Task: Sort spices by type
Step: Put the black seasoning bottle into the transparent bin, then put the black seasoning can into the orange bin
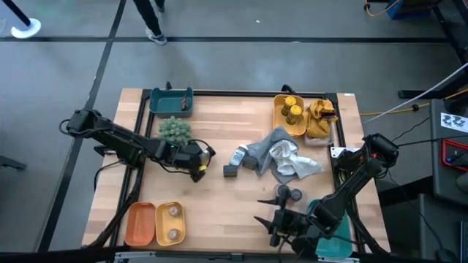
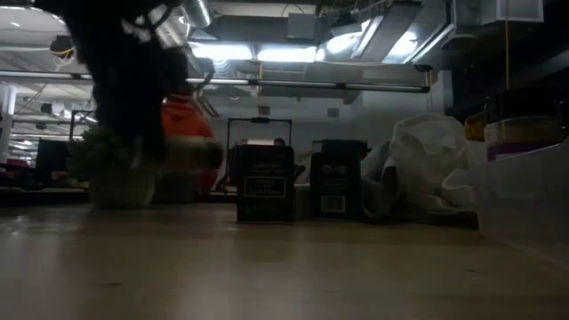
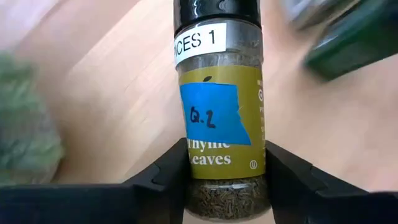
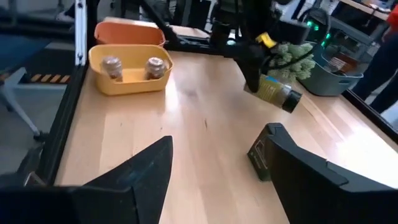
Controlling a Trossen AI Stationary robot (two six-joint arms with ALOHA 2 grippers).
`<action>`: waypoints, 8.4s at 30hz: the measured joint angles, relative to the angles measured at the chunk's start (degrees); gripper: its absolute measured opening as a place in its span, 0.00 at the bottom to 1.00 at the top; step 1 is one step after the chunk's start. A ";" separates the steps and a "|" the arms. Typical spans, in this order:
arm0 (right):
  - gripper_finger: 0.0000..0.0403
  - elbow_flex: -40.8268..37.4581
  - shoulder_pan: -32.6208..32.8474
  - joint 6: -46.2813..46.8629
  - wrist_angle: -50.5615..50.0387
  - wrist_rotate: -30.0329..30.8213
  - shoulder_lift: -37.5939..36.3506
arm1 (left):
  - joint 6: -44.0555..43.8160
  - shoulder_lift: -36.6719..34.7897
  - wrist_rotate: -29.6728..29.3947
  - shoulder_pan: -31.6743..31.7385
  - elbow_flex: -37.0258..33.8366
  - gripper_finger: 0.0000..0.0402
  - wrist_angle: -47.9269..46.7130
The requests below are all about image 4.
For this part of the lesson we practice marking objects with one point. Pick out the small brown spice bottle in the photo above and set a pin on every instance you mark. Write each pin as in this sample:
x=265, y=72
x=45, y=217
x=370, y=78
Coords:
x=340, y=62

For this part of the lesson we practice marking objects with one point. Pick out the green label spice jar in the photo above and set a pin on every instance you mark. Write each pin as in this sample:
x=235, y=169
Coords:
x=273, y=91

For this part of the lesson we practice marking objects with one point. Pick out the yellow plastic bin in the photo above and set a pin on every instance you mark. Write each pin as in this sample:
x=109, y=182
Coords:
x=133, y=85

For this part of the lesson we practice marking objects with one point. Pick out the orange plastic bin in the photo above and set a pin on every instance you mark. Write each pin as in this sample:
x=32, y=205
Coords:
x=127, y=34

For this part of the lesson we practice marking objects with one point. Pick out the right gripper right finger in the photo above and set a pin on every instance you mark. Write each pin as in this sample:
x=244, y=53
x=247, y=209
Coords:
x=304, y=186

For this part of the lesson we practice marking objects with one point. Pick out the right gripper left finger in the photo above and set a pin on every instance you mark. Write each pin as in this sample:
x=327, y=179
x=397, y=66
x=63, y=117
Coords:
x=149, y=180

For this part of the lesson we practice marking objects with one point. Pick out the office chair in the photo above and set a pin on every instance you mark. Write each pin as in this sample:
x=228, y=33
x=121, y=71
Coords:
x=18, y=90

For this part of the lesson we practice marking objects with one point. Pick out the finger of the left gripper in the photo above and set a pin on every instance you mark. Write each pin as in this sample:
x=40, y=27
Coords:
x=252, y=71

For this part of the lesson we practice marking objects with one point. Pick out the person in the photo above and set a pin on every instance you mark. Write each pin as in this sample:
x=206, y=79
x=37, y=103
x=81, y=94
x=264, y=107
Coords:
x=382, y=68

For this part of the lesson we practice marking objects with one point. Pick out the small glass spice jar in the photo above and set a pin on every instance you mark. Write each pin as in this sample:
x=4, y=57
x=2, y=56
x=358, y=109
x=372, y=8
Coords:
x=155, y=68
x=112, y=67

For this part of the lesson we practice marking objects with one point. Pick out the dark teal plastic bin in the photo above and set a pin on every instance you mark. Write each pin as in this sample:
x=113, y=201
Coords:
x=326, y=84

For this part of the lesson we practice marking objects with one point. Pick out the black metal table frame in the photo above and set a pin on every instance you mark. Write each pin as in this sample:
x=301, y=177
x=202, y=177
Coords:
x=62, y=124

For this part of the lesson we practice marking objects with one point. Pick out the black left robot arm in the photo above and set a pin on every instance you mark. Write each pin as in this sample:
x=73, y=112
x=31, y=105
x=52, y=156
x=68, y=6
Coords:
x=292, y=31

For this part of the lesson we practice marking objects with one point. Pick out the green artificial succulent plant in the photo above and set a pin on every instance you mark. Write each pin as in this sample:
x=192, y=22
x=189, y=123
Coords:
x=295, y=62

